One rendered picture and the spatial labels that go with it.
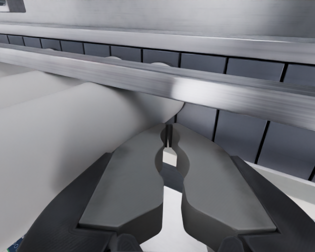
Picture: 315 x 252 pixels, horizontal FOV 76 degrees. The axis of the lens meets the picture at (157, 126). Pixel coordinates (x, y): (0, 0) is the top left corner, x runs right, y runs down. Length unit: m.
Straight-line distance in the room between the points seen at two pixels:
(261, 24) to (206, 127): 0.10
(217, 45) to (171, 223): 0.22
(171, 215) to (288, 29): 0.23
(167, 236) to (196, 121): 0.18
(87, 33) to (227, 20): 0.14
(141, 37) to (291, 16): 0.12
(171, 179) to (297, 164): 0.14
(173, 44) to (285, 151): 0.12
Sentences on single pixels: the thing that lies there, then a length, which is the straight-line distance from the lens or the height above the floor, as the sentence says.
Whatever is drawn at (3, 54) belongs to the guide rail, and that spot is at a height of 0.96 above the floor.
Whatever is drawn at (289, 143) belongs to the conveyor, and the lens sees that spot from 0.18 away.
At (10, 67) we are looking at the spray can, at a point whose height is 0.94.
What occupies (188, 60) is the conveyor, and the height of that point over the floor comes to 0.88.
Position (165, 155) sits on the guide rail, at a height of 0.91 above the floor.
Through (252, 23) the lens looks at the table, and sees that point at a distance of 0.21.
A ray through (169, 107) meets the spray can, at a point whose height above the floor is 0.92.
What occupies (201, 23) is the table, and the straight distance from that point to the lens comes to 0.22.
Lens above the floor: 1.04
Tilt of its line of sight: 50 degrees down
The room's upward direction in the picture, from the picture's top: 128 degrees counter-clockwise
